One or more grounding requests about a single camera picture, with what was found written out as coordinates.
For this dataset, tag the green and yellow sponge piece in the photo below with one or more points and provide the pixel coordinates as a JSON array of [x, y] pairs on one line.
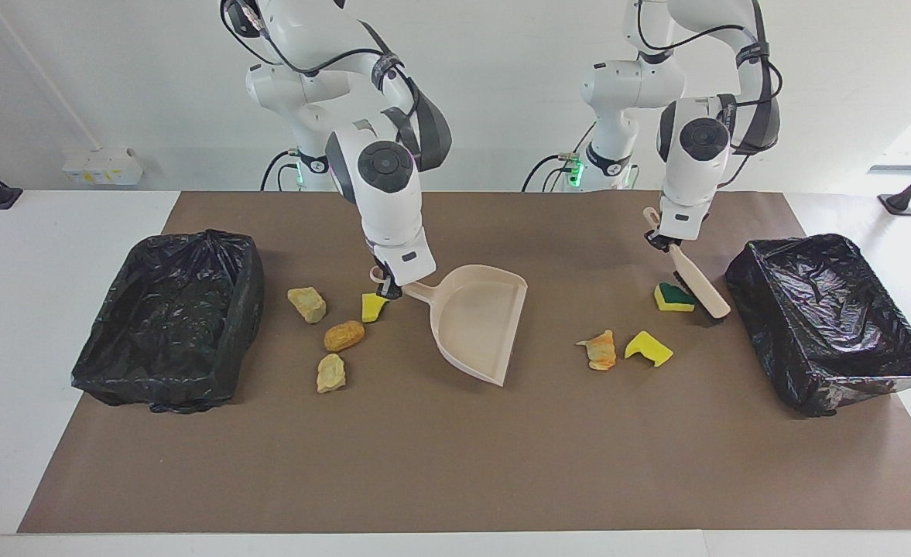
[[670, 300]]

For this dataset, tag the small yellow sponge wedge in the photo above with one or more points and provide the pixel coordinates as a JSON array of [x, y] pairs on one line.
[[372, 308]]

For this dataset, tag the large pale foam chunk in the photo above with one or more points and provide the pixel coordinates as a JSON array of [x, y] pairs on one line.
[[306, 304]]

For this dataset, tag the orange striped foam piece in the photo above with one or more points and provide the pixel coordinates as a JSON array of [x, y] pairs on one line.
[[601, 352]]

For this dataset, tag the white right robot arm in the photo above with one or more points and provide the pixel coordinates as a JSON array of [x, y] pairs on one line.
[[308, 39]]

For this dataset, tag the notched yellow sponge piece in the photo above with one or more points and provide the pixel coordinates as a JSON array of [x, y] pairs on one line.
[[651, 348]]

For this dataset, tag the brown oval foam chunk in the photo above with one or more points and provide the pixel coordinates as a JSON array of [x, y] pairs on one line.
[[344, 335]]

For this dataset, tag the beige hand brush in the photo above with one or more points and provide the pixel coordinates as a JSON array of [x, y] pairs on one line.
[[699, 278]]

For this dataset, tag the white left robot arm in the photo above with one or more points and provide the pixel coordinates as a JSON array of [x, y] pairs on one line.
[[633, 85]]

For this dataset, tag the white wall socket box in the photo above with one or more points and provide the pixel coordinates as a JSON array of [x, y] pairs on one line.
[[107, 167]]

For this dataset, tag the brown table mat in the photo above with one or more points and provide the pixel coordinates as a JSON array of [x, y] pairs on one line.
[[424, 464]]

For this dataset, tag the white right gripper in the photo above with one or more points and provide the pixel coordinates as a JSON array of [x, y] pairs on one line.
[[402, 255]]

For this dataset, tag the beige plastic dustpan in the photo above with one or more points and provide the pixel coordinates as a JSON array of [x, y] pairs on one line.
[[478, 325]]

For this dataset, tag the small pale foam chunk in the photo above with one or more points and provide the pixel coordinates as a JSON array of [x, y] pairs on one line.
[[331, 373]]

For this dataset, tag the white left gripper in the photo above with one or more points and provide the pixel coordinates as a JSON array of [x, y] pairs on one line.
[[683, 218]]

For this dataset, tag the black bag lined bin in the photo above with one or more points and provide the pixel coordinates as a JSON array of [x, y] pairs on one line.
[[827, 325], [169, 325]]

